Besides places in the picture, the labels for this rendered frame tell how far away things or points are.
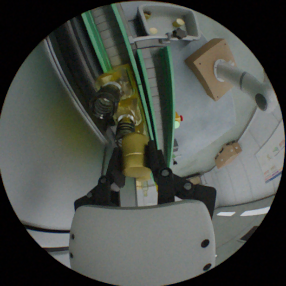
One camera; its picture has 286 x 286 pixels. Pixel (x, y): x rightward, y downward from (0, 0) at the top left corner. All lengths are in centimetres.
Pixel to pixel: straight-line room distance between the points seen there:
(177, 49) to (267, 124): 351
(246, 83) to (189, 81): 31
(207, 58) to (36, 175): 62
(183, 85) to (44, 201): 64
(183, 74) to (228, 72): 23
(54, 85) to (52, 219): 24
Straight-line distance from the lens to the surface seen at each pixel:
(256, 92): 40
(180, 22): 50
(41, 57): 26
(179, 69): 52
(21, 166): 16
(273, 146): 377
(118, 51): 35
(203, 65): 49
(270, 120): 370
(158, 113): 42
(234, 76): 46
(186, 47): 54
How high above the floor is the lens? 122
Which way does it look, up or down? 38 degrees down
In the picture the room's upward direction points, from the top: 174 degrees clockwise
